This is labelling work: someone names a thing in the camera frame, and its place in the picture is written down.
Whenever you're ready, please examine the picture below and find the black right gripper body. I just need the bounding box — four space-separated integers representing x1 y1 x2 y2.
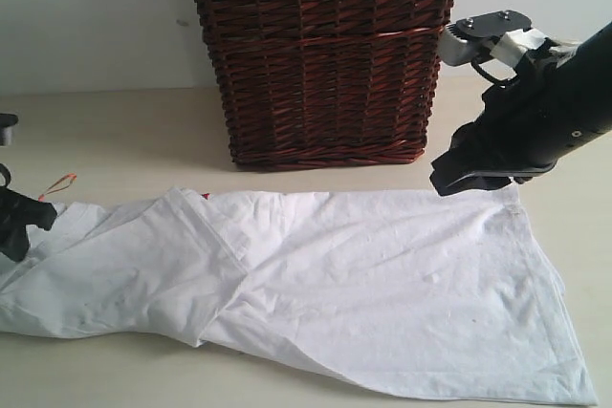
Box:
453 34 611 180

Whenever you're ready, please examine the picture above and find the white t-shirt with red lettering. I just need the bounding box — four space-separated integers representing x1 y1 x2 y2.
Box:
1 187 597 405

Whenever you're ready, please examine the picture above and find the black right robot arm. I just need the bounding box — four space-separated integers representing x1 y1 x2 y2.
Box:
430 26 611 196

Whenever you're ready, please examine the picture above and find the dark brown wicker basket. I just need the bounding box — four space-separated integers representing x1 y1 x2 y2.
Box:
194 0 453 169

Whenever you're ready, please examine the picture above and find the orange garment tag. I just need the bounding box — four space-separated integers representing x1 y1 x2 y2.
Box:
37 173 77 202

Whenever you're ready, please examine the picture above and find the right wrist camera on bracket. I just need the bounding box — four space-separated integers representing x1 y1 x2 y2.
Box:
437 10 581 88

